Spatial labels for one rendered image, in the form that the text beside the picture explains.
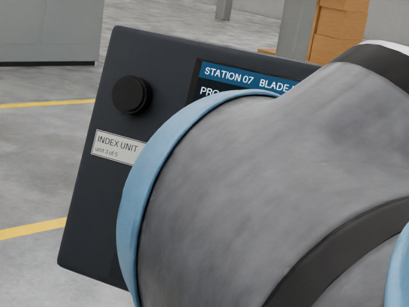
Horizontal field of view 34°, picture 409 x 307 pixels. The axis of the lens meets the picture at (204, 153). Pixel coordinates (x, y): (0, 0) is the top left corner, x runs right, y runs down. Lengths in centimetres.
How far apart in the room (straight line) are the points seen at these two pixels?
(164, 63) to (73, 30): 653
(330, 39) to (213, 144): 862
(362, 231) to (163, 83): 32
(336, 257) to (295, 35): 664
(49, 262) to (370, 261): 273
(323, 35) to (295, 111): 874
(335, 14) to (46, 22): 382
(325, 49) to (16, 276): 672
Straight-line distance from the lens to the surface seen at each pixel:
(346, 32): 891
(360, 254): 18
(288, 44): 686
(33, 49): 682
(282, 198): 21
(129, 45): 50
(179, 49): 48
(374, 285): 17
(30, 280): 275
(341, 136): 23
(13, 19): 665
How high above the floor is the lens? 131
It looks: 17 degrees down
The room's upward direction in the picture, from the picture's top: 9 degrees clockwise
